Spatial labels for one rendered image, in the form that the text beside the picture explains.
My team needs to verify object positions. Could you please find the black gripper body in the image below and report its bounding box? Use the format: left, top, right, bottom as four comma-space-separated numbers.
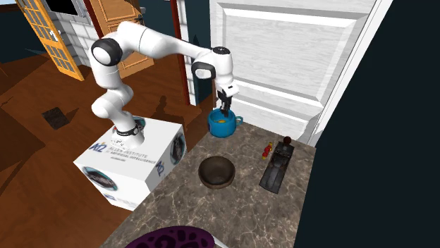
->
216, 89, 232, 104

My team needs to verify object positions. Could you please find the blue mug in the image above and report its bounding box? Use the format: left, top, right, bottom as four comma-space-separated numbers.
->
207, 108, 244, 139

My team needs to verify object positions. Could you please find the dark brown bowl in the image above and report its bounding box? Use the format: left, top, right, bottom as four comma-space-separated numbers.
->
198, 156, 236, 190

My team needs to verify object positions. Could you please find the white panelled door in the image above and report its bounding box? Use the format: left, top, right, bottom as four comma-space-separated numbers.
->
209, 0, 393, 147

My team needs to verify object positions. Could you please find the white patterned robot stand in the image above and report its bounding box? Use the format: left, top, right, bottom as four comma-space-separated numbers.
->
73, 116, 187, 211

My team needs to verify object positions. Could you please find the brown wooden door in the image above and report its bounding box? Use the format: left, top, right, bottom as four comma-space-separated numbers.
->
83, 0, 155, 79

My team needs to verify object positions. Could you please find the purple spotted round object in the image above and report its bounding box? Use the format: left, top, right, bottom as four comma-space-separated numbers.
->
125, 225, 216, 248

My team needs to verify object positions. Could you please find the dark floor vent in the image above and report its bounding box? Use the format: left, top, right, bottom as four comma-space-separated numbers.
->
42, 106, 70, 130

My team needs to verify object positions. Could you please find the yellow glazed door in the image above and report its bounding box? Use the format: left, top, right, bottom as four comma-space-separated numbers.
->
15, 0, 85, 82

